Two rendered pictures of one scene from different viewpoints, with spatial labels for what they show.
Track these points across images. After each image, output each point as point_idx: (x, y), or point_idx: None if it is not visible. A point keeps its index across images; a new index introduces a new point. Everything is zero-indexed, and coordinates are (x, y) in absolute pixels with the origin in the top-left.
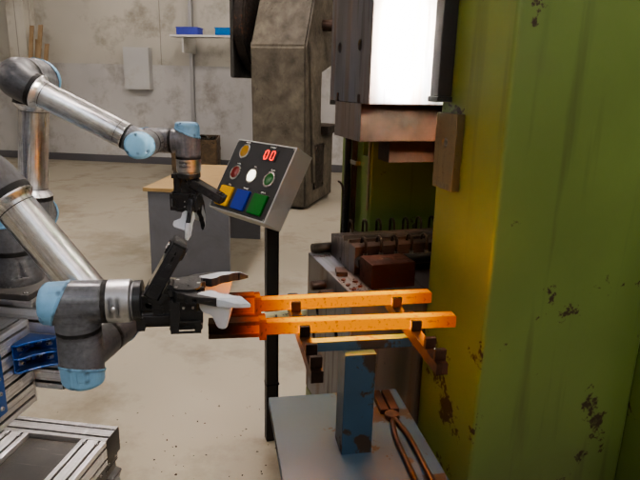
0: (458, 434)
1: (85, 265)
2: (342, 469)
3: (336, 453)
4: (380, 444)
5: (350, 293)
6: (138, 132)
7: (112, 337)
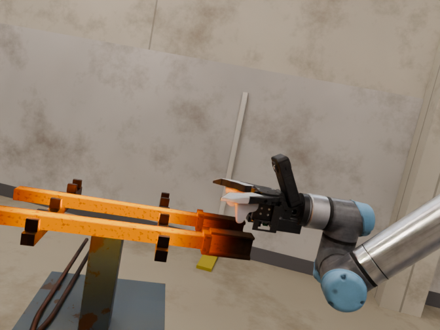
0: None
1: (387, 228)
2: (117, 305)
3: (114, 317)
4: (69, 317)
5: (94, 220)
6: None
7: (321, 255)
